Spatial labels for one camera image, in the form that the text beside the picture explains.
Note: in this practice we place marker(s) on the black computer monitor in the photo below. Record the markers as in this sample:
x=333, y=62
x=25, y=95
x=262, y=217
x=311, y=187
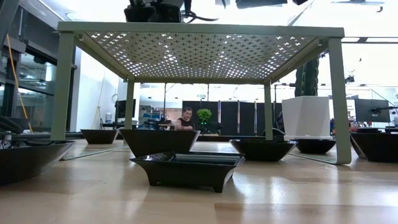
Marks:
x=122, y=109
x=371, y=110

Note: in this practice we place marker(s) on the black wavy square plate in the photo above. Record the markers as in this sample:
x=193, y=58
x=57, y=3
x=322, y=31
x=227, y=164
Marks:
x=376, y=147
x=158, y=143
x=99, y=137

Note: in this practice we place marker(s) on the black oval plate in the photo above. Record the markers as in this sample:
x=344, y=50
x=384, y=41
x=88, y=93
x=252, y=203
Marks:
x=28, y=161
x=262, y=151
x=317, y=147

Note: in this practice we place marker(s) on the white hexagonal plant pot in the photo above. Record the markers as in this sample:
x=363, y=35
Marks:
x=306, y=116

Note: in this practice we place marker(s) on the thin yellow rod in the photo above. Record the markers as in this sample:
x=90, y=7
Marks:
x=18, y=90

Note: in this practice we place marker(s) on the small green potted plant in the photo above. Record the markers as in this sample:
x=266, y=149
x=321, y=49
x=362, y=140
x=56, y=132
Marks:
x=204, y=115

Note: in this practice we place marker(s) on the green cactus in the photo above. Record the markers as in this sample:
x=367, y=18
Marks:
x=307, y=77

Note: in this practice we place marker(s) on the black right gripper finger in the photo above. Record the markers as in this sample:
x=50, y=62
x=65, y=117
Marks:
x=258, y=3

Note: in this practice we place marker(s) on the green perforated metal shelf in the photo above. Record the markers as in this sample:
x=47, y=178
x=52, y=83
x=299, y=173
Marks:
x=199, y=29

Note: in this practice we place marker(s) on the person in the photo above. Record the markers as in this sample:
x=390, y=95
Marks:
x=186, y=119

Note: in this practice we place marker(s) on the small black square plate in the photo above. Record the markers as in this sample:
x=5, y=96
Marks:
x=186, y=174

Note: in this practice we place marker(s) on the black partition panels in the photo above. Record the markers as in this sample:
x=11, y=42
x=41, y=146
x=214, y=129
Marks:
x=230, y=118

